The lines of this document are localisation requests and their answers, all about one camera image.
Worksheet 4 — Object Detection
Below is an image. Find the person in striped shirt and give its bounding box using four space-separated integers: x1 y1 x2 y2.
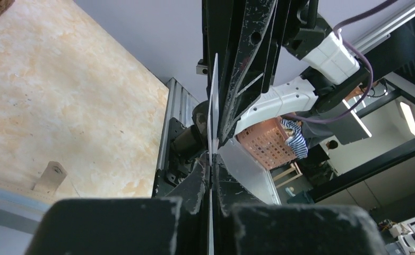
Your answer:
280 117 340 161

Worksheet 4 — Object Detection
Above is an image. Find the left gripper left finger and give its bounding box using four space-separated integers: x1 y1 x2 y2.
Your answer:
26 154 209 254

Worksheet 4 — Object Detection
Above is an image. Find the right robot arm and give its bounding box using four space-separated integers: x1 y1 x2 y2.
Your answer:
200 1 393 147

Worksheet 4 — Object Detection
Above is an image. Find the pink perforated plastic crate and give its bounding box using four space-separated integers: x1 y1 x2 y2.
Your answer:
236 117 297 171

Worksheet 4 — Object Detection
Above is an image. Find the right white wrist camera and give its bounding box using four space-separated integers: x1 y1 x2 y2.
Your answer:
301 32 360 85

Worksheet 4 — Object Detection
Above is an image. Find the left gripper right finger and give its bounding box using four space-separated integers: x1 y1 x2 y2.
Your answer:
211 155 386 254

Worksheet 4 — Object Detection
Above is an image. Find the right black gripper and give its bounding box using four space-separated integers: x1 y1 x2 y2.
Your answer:
202 1 332 143

